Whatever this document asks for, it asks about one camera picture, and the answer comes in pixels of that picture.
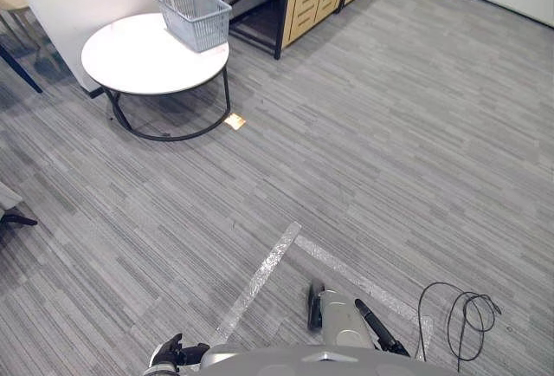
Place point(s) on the black chair base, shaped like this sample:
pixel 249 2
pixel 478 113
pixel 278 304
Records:
pixel 19 219

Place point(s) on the black desk leg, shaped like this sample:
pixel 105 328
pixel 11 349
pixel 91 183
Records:
pixel 21 68

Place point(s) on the silver robot leg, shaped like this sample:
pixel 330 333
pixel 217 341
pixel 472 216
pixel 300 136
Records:
pixel 344 319

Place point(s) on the grey plastic shopping basket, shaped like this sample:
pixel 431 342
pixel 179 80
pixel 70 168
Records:
pixel 195 21

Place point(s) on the round white table black frame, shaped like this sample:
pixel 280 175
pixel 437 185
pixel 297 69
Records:
pixel 147 60

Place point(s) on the dark robot foot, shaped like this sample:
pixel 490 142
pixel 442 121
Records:
pixel 315 306

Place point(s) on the black rod beside robot leg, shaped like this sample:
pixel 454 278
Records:
pixel 381 328

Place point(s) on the grey robot torso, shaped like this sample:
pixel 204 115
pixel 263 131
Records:
pixel 311 363

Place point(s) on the white partition panel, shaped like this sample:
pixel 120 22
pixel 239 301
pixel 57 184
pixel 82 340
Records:
pixel 65 3

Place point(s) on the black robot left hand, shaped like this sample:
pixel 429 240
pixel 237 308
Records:
pixel 184 352

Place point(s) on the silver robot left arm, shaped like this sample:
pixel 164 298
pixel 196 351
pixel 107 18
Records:
pixel 160 371

